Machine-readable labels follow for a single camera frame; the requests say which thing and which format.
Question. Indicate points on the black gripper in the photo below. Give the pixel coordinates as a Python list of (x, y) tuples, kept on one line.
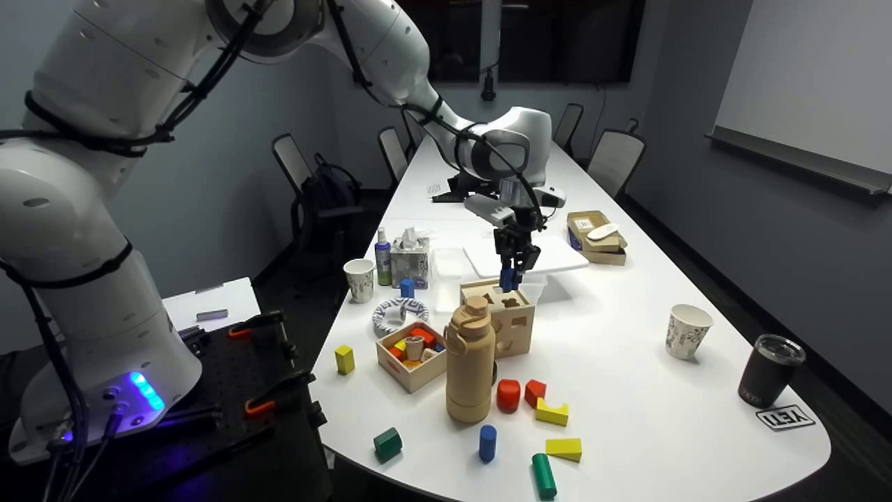
[(518, 218)]

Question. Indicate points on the blue flower-shaped block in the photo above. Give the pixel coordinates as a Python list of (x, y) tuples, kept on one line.
[(508, 279)]

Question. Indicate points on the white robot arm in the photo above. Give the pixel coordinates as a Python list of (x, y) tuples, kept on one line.
[(102, 279)]

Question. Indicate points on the wooden shape sorter box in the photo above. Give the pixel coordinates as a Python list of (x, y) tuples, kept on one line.
[(518, 325)]

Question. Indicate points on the shallow wooden box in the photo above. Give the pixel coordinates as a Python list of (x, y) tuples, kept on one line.
[(596, 246)]

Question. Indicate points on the white eraser block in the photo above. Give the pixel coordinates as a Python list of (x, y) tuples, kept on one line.
[(604, 229)]

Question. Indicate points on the blue rectangular block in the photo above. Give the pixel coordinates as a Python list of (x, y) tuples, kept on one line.
[(409, 289)]

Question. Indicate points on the red angular block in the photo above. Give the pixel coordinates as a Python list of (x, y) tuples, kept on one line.
[(536, 392)]

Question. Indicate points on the red rounded block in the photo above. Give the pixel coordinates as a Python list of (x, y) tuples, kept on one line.
[(508, 396)]

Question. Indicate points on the yellow arch block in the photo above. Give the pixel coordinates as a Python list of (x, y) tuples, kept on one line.
[(553, 415)]

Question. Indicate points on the blue cylinder block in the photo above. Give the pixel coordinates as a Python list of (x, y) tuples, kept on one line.
[(486, 444)]

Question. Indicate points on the yellow rectangular block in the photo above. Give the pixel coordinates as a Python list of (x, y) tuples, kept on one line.
[(564, 451)]

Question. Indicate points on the yellow cube block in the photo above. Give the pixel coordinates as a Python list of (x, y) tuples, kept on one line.
[(344, 362)]

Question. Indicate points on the green cylinder block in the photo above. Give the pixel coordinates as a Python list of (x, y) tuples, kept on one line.
[(544, 476)]

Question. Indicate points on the green rounded-top block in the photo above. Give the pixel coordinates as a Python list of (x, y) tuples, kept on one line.
[(390, 444)]

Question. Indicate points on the black electronic device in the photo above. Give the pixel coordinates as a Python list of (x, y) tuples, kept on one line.
[(454, 197)]

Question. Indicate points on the tan insulated bottle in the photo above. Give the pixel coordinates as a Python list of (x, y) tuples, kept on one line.
[(470, 371)]

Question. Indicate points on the small bottle with blue cap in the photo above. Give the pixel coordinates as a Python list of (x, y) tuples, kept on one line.
[(383, 265)]

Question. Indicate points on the grey office chair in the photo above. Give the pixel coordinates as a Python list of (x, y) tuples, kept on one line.
[(614, 158), (394, 155), (571, 126), (291, 158)]

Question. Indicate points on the blue patterned paper plate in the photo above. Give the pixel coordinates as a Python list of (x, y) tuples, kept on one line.
[(385, 321)]

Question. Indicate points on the patterned white paper cup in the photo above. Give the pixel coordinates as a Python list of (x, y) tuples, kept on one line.
[(358, 282), (689, 336)]

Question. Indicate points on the wooden tray of blocks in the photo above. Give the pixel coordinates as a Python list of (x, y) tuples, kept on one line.
[(413, 377)]

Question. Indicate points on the black backpack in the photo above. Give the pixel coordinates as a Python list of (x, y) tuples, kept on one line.
[(331, 197)]

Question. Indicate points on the dark metal tumbler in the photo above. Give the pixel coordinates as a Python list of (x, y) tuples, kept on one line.
[(770, 371)]

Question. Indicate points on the black robot mounting cart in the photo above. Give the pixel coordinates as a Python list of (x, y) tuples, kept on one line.
[(253, 363)]

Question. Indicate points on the black and white label sticker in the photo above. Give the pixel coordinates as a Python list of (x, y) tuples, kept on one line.
[(784, 419)]

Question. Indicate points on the white paper sheet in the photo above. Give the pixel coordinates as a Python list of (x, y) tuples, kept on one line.
[(186, 311)]

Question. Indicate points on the black hanging wall device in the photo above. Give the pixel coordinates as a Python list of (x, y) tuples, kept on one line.
[(489, 87)]

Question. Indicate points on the white wall whiteboard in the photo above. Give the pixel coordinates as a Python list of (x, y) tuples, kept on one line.
[(819, 73)]

